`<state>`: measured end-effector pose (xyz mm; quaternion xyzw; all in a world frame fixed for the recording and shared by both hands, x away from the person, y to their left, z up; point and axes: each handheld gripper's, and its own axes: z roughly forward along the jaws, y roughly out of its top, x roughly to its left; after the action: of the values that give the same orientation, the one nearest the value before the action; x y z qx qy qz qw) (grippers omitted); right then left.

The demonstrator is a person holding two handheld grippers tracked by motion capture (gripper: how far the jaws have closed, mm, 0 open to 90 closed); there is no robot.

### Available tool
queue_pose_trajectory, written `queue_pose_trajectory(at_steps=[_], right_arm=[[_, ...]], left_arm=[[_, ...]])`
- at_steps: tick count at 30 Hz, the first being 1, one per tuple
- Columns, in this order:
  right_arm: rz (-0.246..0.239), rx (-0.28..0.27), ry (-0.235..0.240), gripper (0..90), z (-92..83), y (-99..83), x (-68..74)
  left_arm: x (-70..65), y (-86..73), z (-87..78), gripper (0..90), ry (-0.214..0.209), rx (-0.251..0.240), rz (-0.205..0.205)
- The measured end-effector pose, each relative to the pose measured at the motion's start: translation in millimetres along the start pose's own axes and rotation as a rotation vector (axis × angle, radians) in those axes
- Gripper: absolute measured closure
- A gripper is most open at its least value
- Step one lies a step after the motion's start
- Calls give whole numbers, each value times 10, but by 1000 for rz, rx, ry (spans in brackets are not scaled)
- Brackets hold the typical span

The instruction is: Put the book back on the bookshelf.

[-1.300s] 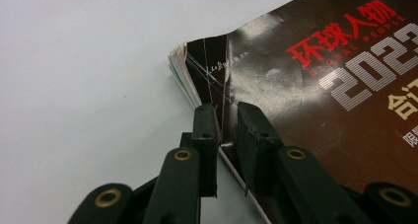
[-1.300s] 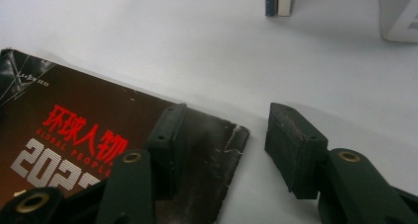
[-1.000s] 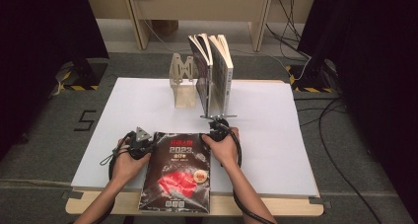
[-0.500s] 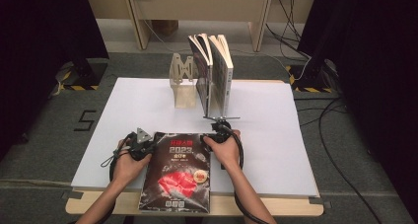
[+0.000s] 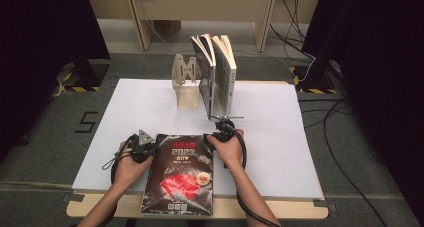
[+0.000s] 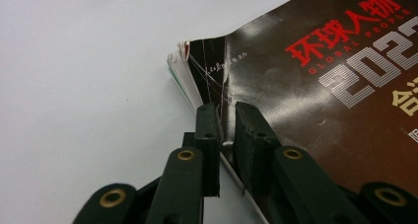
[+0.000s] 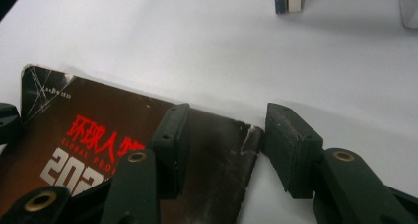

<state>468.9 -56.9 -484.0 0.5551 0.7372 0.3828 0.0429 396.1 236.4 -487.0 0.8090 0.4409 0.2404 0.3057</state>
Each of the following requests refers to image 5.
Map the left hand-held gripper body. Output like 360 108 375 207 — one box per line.
129 129 157 164

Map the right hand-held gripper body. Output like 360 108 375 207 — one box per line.
209 115 245 143

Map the dark magazine with red print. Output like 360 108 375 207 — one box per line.
139 133 215 217

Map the purple magazine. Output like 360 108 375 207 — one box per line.
190 34 209 88
199 33 217 120

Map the beige expandable book rack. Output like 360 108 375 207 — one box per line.
171 53 231 116

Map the white book with picture grid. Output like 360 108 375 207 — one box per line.
210 34 238 119

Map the person's right hand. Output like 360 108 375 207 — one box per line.
206 129 246 170

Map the person's left hand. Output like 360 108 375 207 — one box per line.
114 140 155 191

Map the white board sheet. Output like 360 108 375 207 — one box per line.
71 78 324 201

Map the black tape strip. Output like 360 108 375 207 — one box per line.
313 200 337 212
62 193 85 203

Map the stand base with striped tape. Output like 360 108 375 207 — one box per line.
53 59 111 93
289 60 346 95

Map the light wooden table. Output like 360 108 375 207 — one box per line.
66 80 329 220

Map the black curtain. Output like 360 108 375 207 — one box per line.
301 0 424 218
0 0 111 161

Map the thin grey cord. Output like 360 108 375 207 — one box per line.
101 140 135 171

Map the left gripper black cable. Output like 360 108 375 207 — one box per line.
109 136 134 227

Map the black power cable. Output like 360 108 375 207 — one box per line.
269 0 316 60
283 0 308 43

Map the long black floor cable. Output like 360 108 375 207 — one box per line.
322 98 389 227

